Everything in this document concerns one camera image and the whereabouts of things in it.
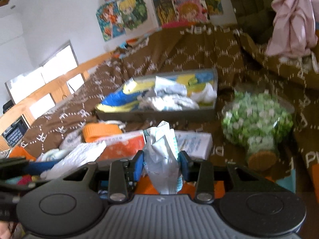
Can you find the white blue medicine box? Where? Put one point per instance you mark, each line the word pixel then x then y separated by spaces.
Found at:
pixel 197 145

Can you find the dark olive quilted jacket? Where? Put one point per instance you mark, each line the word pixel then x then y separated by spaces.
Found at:
pixel 255 17

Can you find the grey tray with painted bottom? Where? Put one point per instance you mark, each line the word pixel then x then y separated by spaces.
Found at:
pixel 171 96

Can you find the wooden bed rail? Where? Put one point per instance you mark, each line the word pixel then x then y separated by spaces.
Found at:
pixel 57 89

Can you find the brown PF patterned blanket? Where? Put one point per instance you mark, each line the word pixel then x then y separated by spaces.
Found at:
pixel 236 58

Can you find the green white candy bag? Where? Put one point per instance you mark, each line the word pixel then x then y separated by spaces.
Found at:
pixel 257 122

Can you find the pink crumpled cloth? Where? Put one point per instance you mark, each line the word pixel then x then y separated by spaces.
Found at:
pixel 294 28

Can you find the orange hair girl poster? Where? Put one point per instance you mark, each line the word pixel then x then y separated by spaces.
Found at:
pixel 109 20

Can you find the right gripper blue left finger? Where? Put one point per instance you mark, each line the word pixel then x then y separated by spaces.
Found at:
pixel 123 176

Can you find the pink cow print poster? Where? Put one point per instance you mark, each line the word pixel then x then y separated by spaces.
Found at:
pixel 190 10

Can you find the window with bright light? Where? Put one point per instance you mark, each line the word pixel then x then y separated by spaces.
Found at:
pixel 61 62

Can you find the orange white paper box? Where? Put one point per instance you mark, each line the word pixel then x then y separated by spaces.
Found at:
pixel 124 145

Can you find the blond boy cartoon poster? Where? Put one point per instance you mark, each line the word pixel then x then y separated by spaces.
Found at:
pixel 136 16

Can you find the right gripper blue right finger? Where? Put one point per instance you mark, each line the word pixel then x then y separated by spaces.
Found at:
pixel 202 173

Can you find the white tissue pack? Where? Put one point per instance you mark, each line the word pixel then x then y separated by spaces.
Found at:
pixel 161 159

